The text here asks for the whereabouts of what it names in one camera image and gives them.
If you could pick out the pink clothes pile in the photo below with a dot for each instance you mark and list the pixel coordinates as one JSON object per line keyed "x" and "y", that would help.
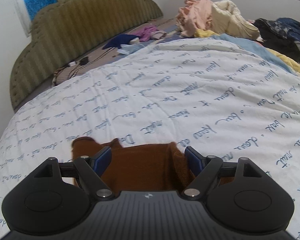
{"x": 195, "y": 15}

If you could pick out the light blue cloth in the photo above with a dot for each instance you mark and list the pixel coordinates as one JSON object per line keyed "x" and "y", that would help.
{"x": 130, "y": 48}

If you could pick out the brown sweater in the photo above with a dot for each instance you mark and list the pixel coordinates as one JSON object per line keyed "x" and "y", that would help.
{"x": 145, "y": 165}

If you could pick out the navy blue cloth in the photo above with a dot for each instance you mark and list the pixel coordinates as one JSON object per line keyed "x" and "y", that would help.
{"x": 120, "y": 41}

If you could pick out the black charger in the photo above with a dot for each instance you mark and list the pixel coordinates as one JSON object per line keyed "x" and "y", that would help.
{"x": 84, "y": 60}

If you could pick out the white script-printed quilt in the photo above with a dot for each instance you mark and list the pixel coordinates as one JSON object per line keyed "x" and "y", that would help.
{"x": 165, "y": 92}

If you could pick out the light blue blanket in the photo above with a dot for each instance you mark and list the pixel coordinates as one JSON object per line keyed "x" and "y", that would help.
{"x": 255, "y": 48}

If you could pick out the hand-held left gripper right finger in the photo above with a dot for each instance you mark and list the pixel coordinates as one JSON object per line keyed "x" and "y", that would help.
{"x": 193, "y": 158}

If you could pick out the striped brown bedsheet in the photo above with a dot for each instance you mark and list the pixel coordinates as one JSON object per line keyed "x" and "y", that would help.
{"x": 97, "y": 55}

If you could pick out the olive striped headboard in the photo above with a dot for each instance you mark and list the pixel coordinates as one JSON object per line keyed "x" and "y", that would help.
{"x": 77, "y": 35}

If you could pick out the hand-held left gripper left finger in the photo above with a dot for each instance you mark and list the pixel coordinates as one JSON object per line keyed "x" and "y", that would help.
{"x": 102, "y": 158}

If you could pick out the dark clothes pile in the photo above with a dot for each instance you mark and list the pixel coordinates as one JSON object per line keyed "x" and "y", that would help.
{"x": 282, "y": 33}

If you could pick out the white charger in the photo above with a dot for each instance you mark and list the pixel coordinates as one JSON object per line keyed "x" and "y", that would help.
{"x": 72, "y": 64}

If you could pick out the cream fleece blanket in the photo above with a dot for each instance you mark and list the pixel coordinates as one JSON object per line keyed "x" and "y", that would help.
{"x": 233, "y": 17}

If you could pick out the purple cloth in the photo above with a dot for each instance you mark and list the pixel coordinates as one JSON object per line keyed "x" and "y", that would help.
{"x": 147, "y": 33}

